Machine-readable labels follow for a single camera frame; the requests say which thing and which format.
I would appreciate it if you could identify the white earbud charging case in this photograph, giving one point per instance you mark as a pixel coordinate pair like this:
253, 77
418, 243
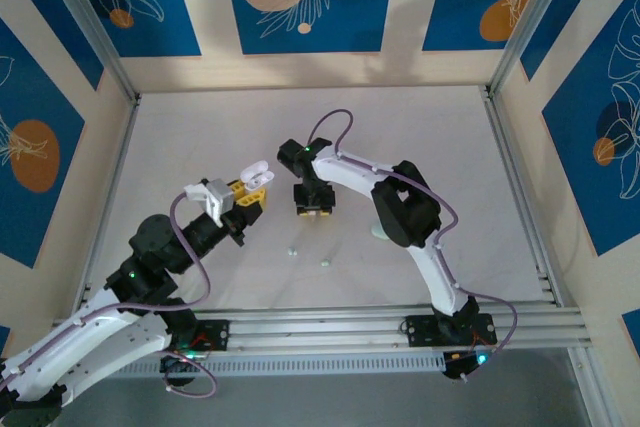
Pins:
255, 169

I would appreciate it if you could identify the aluminium frame post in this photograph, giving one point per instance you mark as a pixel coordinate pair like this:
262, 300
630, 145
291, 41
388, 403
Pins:
530, 22
90, 22

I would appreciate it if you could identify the aluminium frame leg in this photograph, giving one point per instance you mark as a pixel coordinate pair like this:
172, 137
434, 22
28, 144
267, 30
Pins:
585, 397

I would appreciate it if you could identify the mint green earbud charging case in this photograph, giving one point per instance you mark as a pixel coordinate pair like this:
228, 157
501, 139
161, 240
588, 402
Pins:
377, 233

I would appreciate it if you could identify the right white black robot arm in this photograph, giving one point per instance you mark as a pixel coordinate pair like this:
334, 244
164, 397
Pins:
440, 277

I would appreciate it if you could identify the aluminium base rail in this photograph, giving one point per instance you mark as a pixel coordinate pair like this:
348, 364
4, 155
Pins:
320, 329

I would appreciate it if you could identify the aluminium side rail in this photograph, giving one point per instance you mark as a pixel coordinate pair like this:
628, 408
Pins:
112, 187
500, 127

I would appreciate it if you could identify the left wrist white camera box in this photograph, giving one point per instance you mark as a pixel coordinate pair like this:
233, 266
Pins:
220, 197

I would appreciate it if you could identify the black controller board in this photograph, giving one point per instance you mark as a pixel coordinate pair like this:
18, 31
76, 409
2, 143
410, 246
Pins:
460, 367
175, 362

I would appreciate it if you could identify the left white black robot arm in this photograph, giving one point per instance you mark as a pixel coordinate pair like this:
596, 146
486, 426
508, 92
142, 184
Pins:
100, 347

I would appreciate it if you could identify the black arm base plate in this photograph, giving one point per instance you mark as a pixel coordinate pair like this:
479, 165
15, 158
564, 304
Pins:
215, 334
420, 332

